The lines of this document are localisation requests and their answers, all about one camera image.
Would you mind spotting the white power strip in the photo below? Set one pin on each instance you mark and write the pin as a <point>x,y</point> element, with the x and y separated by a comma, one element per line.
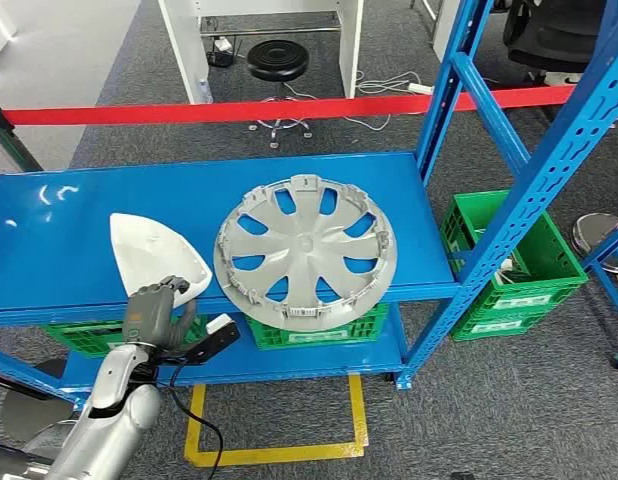
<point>420,88</point>

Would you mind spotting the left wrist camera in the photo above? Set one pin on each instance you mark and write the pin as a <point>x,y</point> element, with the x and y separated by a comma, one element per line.
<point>219,339</point>

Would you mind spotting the white plastic car part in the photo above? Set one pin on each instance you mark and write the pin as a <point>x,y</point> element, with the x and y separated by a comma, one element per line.
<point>144,252</point>

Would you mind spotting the grey plastic wheel hubcap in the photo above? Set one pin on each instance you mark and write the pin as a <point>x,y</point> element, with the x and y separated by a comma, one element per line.
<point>304,252</point>

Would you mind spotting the black office chair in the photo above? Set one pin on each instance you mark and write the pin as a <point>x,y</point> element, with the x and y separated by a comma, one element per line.
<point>549,33</point>

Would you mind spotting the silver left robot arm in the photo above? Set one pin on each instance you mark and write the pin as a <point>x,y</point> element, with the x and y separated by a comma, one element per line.
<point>113,424</point>

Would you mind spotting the red barrier belt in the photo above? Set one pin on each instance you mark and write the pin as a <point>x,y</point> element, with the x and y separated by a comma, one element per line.
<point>239,110</point>

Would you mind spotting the green plastic crate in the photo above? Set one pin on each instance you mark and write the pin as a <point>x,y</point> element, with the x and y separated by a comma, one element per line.
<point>544,252</point>
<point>479,328</point>
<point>269,334</point>
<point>79,338</point>

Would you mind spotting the black round stool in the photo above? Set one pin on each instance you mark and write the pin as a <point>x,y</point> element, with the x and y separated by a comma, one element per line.
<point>277,60</point>

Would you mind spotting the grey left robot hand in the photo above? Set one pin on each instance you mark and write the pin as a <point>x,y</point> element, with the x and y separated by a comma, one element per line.
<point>149,318</point>

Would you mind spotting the black floor socket box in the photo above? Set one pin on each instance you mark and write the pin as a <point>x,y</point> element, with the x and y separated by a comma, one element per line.
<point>220,58</point>

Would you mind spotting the blue metal shelf rack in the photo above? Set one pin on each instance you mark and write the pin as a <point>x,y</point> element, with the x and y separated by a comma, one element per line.
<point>139,192</point>
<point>606,278</point>

